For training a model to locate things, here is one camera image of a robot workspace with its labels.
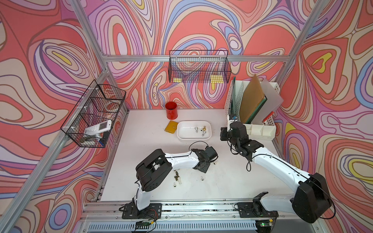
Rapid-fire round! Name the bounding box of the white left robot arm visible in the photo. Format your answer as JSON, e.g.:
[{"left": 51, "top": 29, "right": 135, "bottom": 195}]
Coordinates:
[{"left": 134, "top": 146, "right": 219, "bottom": 211}]

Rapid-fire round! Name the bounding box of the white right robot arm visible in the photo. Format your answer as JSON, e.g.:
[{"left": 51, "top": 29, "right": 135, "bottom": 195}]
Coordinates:
[{"left": 220, "top": 121, "right": 335, "bottom": 223}]

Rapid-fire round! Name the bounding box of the white storage box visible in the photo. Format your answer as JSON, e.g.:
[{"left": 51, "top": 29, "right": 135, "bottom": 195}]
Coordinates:
[{"left": 176, "top": 120, "right": 212, "bottom": 140}]

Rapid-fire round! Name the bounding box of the green folder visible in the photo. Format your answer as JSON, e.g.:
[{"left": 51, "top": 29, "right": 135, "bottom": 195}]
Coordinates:
[{"left": 246, "top": 96, "right": 267, "bottom": 124}]

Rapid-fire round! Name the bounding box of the white file organizer rack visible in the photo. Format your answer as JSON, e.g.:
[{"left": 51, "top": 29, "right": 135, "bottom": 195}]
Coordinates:
[{"left": 224, "top": 77, "right": 283, "bottom": 140}]

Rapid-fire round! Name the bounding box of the brown cardboard folder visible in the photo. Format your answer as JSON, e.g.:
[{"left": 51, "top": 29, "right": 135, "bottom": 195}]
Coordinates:
[{"left": 239, "top": 75, "right": 267, "bottom": 124}]

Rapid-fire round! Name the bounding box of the yellow sponge pad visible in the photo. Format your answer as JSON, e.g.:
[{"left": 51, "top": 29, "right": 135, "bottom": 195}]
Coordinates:
[{"left": 165, "top": 120, "right": 178, "bottom": 134}]

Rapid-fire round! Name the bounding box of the grey plastic sheet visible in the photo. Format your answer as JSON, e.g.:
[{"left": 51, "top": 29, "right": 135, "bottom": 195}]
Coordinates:
[{"left": 252, "top": 80, "right": 284, "bottom": 125}]

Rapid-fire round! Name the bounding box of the red metal cup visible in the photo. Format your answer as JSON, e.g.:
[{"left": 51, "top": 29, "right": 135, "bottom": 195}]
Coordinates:
[{"left": 165, "top": 102, "right": 178, "bottom": 120}]

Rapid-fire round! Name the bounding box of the white remote control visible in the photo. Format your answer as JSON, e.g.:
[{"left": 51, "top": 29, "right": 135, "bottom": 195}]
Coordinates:
[{"left": 84, "top": 120, "right": 112, "bottom": 136}]

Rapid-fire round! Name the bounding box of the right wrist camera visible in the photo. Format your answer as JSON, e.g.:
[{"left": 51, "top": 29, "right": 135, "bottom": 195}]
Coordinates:
[{"left": 227, "top": 114, "right": 238, "bottom": 130}]

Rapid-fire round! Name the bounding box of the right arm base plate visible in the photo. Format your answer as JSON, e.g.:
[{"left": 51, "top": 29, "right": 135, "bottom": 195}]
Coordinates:
[{"left": 235, "top": 202, "right": 279, "bottom": 218}]

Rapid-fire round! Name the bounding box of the black wire basket back wall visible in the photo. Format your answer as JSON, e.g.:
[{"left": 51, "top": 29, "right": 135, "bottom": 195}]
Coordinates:
[{"left": 168, "top": 49, "right": 232, "bottom": 84}]

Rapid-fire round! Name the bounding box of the black wire basket wall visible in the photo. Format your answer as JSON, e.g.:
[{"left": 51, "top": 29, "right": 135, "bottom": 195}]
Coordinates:
[
  {"left": 61, "top": 81, "right": 126, "bottom": 148},
  {"left": 168, "top": 49, "right": 232, "bottom": 84}
]

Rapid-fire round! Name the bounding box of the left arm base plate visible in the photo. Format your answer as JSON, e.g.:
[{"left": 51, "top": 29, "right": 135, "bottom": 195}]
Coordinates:
[{"left": 119, "top": 203, "right": 162, "bottom": 220}]

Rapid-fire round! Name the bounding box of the black wire basket left wall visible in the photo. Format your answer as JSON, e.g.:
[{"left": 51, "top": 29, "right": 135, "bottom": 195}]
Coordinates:
[{"left": 61, "top": 81, "right": 126, "bottom": 148}]

